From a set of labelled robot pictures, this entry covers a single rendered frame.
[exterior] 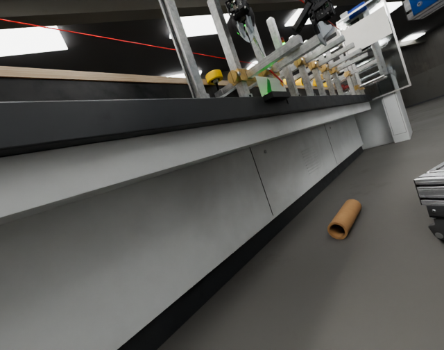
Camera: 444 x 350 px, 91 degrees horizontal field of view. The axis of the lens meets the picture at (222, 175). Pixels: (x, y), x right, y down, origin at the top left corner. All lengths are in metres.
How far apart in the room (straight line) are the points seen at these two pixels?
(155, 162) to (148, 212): 0.24
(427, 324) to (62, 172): 0.84
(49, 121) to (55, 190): 0.13
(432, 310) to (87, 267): 0.86
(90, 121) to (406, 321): 0.83
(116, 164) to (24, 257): 0.31
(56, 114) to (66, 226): 0.32
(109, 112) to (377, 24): 3.45
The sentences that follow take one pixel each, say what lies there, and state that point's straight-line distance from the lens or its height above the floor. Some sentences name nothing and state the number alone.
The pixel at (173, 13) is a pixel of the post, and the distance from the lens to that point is 0.88.
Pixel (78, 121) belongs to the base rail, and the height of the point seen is 0.66.
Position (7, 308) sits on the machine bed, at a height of 0.34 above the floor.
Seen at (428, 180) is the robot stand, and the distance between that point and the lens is 0.93.
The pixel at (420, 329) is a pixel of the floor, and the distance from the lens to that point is 0.73.
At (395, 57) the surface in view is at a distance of 3.60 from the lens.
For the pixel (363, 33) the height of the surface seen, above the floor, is 1.44.
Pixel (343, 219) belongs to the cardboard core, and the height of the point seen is 0.07.
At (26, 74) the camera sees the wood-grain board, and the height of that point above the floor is 0.88.
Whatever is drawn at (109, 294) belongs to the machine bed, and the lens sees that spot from 0.76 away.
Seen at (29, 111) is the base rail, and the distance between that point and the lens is 0.52.
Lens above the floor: 0.48
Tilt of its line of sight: 3 degrees down
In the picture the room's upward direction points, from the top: 19 degrees counter-clockwise
